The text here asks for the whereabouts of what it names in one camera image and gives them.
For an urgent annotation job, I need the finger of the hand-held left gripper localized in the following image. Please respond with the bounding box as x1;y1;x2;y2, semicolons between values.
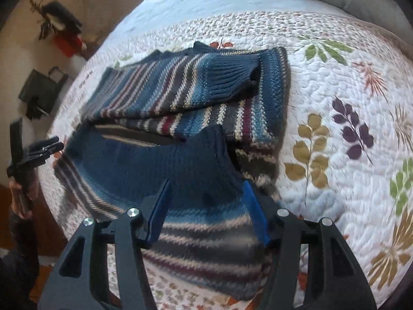
33;142;65;166
28;136;60;156

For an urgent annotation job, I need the person's left forearm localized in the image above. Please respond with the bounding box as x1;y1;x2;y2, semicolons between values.
0;210;41;304

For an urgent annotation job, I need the blue striped knit sweater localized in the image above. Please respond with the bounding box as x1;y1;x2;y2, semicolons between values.
53;41;291;301

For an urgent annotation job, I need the bed with floral quilt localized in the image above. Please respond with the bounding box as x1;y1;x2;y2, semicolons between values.
37;0;413;310

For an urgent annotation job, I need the black chair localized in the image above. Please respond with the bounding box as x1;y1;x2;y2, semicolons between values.
18;66;69;120

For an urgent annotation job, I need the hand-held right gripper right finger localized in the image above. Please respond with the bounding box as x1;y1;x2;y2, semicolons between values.
242;180;378;310

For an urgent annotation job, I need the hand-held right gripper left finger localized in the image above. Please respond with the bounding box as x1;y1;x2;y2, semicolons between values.
38;179;172;310

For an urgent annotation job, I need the wooden coat rack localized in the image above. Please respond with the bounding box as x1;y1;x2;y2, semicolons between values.
30;0;83;59

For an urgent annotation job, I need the black hanging coat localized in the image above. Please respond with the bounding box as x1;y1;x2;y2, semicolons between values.
42;2;83;34

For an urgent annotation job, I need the red bag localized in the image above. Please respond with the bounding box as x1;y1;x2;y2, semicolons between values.
53;34;83;57

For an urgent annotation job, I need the person's left hand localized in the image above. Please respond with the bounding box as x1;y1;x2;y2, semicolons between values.
10;176;37;219

